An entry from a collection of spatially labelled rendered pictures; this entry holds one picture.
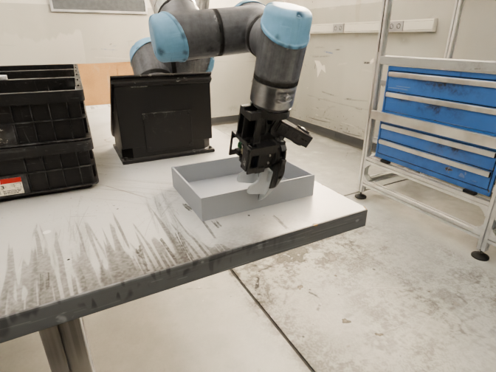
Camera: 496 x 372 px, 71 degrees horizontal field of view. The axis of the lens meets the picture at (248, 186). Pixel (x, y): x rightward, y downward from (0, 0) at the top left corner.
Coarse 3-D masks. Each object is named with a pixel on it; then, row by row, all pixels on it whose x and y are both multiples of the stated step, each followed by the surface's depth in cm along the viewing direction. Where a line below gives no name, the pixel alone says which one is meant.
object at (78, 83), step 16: (0, 80) 91; (16, 80) 92; (32, 80) 94; (48, 80) 95; (80, 80) 90; (0, 96) 69; (16, 96) 70; (32, 96) 71; (48, 96) 72; (64, 96) 73; (80, 96) 75
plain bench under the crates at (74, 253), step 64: (64, 192) 81; (128, 192) 81; (320, 192) 81; (0, 256) 58; (64, 256) 58; (128, 256) 58; (192, 256) 58; (256, 256) 63; (0, 320) 45; (64, 320) 49
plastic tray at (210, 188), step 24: (192, 168) 85; (216, 168) 88; (240, 168) 91; (288, 168) 87; (192, 192) 71; (216, 192) 80; (240, 192) 70; (288, 192) 76; (312, 192) 80; (216, 216) 70
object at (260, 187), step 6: (264, 174) 66; (270, 174) 67; (258, 180) 67; (264, 180) 68; (270, 180) 67; (252, 186) 67; (258, 186) 68; (264, 186) 69; (252, 192) 68; (258, 192) 69; (264, 192) 70; (270, 192) 70; (258, 198) 73
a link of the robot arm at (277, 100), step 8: (256, 80) 60; (256, 88) 56; (264, 88) 55; (272, 88) 55; (296, 88) 57; (256, 96) 57; (264, 96) 56; (272, 96) 55; (280, 96) 56; (288, 96) 55; (256, 104) 57; (264, 104) 56; (272, 104) 56; (280, 104) 56; (288, 104) 57
